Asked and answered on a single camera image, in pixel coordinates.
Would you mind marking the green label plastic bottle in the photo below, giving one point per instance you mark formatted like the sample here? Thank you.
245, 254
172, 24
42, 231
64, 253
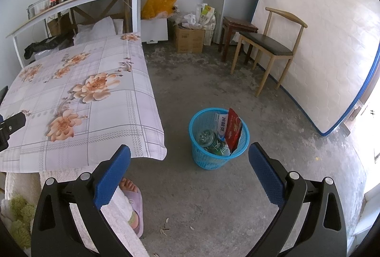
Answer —
216, 147

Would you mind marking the dark wooden stool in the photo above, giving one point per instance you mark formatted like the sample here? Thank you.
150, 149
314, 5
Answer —
237, 22

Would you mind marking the blue plastic basket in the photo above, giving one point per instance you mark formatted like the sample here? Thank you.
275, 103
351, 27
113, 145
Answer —
207, 160

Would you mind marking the purple slipper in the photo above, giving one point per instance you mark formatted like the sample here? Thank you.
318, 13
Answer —
135, 203

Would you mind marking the red snack packet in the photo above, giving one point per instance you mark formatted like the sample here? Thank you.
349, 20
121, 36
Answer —
233, 132

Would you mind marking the white desk with wooden top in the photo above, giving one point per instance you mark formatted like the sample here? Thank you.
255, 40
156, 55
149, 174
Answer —
135, 10

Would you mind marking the white plastic bag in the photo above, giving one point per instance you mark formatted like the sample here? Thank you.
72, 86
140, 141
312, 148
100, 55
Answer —
190, 21

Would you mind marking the white storage box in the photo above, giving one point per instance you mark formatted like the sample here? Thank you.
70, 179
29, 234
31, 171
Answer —
154, 31

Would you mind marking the yellow plastic bag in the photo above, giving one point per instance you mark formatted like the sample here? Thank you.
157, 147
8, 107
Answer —
160, 3

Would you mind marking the person's foot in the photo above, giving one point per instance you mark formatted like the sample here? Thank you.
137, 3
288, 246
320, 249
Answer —
127, 184

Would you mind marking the white mattress with blue edge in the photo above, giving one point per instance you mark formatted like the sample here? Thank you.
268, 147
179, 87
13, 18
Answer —
320, 37

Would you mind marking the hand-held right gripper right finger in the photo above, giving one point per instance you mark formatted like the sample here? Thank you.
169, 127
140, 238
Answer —
265, 177

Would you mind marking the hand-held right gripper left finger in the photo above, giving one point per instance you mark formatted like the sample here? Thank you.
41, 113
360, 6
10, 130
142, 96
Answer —
112, 174

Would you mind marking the wooden chair with dark seat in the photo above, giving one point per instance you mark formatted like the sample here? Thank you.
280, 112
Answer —
267, 45

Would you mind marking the large white sack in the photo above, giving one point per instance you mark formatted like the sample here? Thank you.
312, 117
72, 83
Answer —
95, 30

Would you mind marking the white fleece clothing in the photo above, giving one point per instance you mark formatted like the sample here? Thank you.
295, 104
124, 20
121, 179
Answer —
118, 224

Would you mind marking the blue and white box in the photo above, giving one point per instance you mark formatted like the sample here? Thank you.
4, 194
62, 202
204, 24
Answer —
221, 126

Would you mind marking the black cloth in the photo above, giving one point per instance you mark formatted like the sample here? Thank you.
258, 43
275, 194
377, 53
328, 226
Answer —
44, 45

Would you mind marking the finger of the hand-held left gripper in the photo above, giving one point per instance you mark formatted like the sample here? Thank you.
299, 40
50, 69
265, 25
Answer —
13, 125

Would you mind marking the green fluffy cloth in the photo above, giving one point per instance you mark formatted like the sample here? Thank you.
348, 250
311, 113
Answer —
20, 206

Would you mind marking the floral tablecloth table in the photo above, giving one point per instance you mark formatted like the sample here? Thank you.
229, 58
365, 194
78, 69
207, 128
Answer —
118, 114

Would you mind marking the white printed sack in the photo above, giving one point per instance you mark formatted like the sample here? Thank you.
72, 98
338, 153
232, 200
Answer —
207, 19

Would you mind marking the glass lidded pot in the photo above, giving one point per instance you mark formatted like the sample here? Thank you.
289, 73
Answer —
37, 9

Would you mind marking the small cardboard box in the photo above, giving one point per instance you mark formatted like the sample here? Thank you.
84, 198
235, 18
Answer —
55, 27

